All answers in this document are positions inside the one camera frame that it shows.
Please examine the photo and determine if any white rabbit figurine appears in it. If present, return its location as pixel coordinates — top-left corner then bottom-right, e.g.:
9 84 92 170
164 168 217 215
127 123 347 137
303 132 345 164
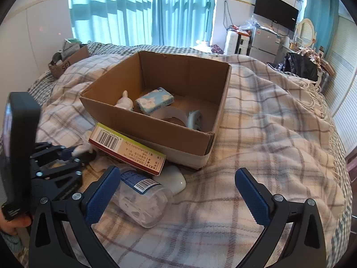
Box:
114 90 135 110

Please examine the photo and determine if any teal window curtain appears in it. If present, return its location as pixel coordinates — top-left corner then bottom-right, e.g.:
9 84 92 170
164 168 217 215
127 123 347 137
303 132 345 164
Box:
303 0 340 49
68 0 217 47

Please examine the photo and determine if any small brown cardboard box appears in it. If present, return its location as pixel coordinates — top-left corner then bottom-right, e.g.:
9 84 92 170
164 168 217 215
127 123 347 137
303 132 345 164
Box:
48 45 90 79

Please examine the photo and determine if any black plastic bag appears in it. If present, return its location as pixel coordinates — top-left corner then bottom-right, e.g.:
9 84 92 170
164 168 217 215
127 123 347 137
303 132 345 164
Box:
282 51 319 82

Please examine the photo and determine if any silver refrigerator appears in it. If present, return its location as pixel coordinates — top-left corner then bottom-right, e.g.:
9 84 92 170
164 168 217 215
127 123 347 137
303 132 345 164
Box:
249 26 280 62

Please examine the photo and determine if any small white figurine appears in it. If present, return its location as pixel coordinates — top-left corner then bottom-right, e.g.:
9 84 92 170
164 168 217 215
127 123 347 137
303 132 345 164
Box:
71 144 93 157

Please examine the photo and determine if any blue gingham bed sheet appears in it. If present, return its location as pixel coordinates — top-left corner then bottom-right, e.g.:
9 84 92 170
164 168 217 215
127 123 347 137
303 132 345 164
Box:
26 41 355 246

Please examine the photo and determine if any black wall television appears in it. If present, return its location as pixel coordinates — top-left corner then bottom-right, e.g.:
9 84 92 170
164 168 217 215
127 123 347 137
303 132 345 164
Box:
253 0 300 32

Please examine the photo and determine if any person's left hand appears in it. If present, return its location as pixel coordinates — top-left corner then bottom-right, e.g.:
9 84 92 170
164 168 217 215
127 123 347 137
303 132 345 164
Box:
0 211 33 237

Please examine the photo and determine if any white and black appliance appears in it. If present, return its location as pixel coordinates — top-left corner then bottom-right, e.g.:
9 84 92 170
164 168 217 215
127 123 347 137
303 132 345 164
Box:
237 32 252 56

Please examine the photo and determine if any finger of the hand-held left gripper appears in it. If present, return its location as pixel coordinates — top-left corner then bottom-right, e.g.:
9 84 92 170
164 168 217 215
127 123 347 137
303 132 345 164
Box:
32 155 97 202
31 142 75 171

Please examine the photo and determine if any green and white packet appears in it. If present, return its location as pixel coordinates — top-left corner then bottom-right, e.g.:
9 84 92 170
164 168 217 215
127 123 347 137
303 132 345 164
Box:
62 38 82 59

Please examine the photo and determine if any red and green medicine box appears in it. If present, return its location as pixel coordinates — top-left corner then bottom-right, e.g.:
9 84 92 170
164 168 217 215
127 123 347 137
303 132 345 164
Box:
88 122 167 176

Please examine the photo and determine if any clear plastic bottle blue label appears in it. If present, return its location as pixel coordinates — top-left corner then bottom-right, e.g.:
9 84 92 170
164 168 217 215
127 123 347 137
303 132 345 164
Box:
111 164 174 228

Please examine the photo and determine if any pale blue plastic toy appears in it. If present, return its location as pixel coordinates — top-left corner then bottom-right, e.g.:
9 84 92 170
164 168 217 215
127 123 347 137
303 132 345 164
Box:
186 110 205 130

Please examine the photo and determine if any white tape roll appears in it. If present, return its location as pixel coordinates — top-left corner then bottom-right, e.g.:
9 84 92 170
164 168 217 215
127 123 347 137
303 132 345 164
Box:
152 107 188 127

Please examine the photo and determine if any clear plastic bag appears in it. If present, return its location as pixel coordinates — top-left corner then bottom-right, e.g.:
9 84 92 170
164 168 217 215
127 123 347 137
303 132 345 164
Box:
239 15 263 32

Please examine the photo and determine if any white oval framed mirror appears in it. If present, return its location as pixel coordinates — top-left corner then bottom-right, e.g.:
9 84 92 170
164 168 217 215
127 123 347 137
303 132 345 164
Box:
295 18 319 48

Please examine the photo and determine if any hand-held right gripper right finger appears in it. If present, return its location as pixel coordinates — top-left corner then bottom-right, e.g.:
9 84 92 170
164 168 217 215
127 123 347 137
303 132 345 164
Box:
234 167 327 268

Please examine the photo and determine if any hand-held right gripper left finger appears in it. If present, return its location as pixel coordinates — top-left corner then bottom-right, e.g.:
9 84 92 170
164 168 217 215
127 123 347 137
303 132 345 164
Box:
28 165 121 268

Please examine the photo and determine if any blue cloud-print tissue pack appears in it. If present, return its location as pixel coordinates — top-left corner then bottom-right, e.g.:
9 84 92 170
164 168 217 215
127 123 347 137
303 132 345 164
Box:
135 88 175 115

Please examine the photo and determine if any large cardboard box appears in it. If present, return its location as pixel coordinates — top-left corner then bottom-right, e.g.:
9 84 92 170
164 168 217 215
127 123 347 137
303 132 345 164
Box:
79 50 232 170

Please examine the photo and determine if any white tower appliance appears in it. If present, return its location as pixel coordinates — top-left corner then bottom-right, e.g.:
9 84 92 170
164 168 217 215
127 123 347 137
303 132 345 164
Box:
224 29 239 55

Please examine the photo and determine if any brown plaid cloth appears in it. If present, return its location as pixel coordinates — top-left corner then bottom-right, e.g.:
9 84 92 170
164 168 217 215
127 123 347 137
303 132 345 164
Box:
299 47 324 65

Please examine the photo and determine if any plaid fringed blanket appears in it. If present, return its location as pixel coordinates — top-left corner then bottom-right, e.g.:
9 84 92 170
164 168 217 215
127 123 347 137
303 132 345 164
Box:
27 52 347 268

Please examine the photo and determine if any white oval soap-shaped object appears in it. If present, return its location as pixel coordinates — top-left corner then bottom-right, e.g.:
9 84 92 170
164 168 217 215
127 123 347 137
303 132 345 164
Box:
158 164 187 195

